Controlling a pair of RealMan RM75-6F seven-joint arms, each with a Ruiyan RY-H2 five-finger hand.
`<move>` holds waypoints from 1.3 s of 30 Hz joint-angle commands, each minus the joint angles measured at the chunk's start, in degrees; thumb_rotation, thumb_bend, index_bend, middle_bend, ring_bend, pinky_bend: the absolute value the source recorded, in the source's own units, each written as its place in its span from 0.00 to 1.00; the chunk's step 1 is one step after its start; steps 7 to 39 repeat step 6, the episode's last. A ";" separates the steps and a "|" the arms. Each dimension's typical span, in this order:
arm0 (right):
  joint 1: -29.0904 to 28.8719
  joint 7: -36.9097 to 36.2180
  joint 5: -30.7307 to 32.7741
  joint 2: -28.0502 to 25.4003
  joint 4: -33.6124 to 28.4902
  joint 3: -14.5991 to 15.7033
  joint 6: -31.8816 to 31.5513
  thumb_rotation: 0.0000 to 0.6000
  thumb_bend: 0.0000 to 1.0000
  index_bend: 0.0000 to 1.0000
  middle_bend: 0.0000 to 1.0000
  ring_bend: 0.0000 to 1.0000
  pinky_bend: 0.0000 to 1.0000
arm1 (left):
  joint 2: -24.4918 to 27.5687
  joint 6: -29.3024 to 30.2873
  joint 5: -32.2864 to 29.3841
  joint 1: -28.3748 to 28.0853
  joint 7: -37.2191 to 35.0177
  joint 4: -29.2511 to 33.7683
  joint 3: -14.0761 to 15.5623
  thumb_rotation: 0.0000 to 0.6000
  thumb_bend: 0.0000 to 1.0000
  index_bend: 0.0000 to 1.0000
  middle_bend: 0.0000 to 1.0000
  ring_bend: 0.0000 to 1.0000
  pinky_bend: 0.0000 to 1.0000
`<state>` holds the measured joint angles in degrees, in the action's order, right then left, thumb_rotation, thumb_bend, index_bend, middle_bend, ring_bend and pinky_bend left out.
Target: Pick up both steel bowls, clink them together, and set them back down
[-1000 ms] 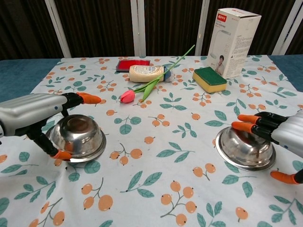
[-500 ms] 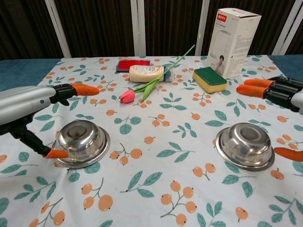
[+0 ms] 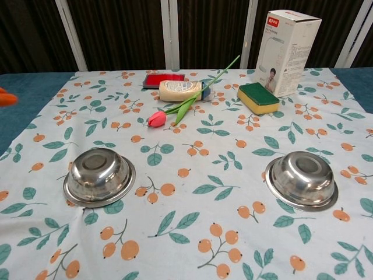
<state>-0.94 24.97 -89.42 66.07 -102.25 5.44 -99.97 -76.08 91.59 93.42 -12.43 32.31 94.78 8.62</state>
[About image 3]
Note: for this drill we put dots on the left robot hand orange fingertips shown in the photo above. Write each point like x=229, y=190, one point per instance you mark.
x=7, y=99

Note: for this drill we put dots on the steel bowl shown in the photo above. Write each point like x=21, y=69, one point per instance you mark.
x=97, y=175
x=303, y=178

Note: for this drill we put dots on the floral tablecloth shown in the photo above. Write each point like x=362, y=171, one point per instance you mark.
x=189, y=204

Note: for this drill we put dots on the red ink pad case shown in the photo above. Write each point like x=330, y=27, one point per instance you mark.
x=153, y=80

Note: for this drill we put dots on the pink artificial tulip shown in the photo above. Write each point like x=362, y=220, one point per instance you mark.
x=157, y=119

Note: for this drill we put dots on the cream mayonnaise squeeze bottle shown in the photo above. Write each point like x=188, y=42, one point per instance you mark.
x=177, y=91

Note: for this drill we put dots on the green and yellow sponge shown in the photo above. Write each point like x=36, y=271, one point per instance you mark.
x=256, y=94

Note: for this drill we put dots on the white lamp carton box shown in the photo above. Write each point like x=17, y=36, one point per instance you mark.
x=294, y=52

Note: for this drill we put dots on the white partition frame post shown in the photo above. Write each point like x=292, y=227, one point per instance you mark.
x=249, y=35
x=71, y=35
x=349, y=38
x=170, y=35

